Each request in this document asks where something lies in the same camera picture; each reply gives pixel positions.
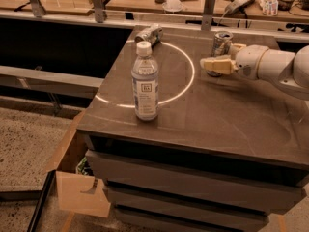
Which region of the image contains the white bowl on bench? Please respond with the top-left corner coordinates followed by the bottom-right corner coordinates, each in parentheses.
top-left (162, 0), bottom-right (183, 13)

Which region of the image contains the black mesh cup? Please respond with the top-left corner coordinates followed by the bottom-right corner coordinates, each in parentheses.
top-left (278, 0), bottom-right (295, 11)

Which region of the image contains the silver redbull can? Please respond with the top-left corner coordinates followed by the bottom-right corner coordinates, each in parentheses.
top-left (207, 30), bottom-right (235, 78)

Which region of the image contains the middle metal bracket post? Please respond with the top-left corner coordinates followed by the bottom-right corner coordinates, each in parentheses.
top-left (92, 0), bottom-right (106, 23)

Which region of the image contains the colourful snack packet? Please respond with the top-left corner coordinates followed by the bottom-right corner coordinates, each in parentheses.
top-left (260, 0), bottom-right (278, 16)

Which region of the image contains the right metal bracket post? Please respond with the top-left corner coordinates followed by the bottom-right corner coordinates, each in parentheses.
top-left (201, 0), bottom-right (215, 31)

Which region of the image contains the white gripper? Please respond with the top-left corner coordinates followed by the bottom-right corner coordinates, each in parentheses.
top-left (200, 43), bottom-right (268, 80)

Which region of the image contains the metal bracket post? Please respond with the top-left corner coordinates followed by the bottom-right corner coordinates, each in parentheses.
top-left (92, 0), bottom-right (106, 23)
top-left (201, 0), bottom-right (215, 31)
top-left (29, 0), bottom-right (46, 17)

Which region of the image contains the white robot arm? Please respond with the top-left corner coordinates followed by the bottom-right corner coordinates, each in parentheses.
top-left (200, 44), bottom-right (309, 101)

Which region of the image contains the open cardboard box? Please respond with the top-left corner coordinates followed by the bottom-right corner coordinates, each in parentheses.
top-left (45, 112), bottom-right (111, 218)

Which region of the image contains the clear plastic water bottle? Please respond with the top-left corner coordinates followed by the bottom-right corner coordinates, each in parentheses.
top-left (131, 41), bottom-right (158, 121)

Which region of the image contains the left metal bracket post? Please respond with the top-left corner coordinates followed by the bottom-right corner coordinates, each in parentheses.
top-left (29, 0), bottom-right (46, 17)

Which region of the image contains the grey drawer cabinet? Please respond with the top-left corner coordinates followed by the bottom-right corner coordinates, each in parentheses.
top-left (78, 29), bottom-right (309, 232)

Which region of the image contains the silver can lying down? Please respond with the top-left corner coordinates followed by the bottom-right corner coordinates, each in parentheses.
top-left (134, 24), bottom-right (163, 45)

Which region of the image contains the grey handheld device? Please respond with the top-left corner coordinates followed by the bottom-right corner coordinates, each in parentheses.
top-left (224, 0), bottom-right (255, 15)

